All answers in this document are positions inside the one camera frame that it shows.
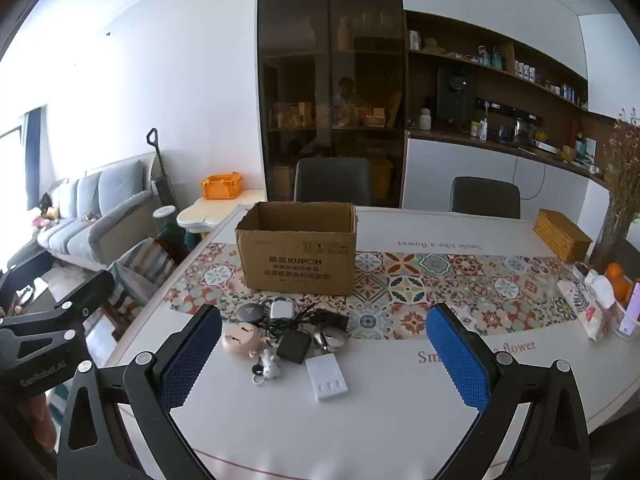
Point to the white base cabinet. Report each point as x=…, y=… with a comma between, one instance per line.
x=450, y=170

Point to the striped fabric bag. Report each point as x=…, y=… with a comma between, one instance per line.
x=142, y=275

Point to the white rectangular battery charger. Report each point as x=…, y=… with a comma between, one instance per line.
x=326, y=379

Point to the wooden wall shelf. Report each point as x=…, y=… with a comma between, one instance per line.
x=505, y=67

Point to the pink packet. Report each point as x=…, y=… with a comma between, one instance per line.
x=631, y=310

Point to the dark grey round device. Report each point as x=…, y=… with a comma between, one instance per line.
x=248, y=313

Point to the orange fruit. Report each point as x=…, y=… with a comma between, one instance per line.
x=613, y=271
x=623, y=291

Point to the grey sofa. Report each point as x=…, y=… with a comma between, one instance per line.
x=90, y=220

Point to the floral fabric pouch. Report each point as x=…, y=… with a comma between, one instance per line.
x=585, y=310

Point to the dark glass display cabinet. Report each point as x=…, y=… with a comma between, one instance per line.
x=330, y=60

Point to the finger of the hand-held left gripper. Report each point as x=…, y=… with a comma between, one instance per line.
x=87, y=291

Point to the upright vacuum cleaner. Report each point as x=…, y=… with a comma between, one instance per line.
x=161, y=180

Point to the black low table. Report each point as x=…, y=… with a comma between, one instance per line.
x=30, y=272

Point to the pile of plush toys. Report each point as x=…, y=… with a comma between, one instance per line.
x=45, y=212

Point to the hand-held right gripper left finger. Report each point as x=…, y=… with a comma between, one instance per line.
x=187, y=357

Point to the wicker tissue box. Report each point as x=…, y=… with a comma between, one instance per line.
x=560, y=235

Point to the dried flower bouquet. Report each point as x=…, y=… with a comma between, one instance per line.
x=622, y=160

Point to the white cylindrical appliance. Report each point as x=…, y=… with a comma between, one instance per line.
x=164, y=214

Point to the blue curtain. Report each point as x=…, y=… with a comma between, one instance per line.
x=34, y=160

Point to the dark glass vase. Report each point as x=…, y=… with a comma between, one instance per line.
x=612, y=252

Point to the pink round case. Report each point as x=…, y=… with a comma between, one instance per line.
x=239, y=339

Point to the brown cardboard box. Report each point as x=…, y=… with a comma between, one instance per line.
x=300, y=265

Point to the orange plastic crate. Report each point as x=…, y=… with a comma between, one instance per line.
x=220, y=187

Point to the white ceramic jar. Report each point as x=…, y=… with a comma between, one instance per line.
x=425, y=120

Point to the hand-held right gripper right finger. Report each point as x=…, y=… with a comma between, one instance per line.
x=457, y=357

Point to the black power adapter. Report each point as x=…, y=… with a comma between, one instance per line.
x=294, y=346

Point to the black water dispenser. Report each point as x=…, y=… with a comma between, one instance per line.
x=455, y=92

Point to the dark grey dining chair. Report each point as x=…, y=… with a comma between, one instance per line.
x=485, y=197
x=332, y=180

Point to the white charger cube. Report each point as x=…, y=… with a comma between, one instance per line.
x=281, y=310

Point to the silver egg-shaped earbud case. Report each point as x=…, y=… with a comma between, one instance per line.
x=332, y=338

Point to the cream small table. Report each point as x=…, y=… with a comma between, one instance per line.
x=210, y=212

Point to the dark green bucket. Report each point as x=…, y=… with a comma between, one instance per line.
x=172, y=234

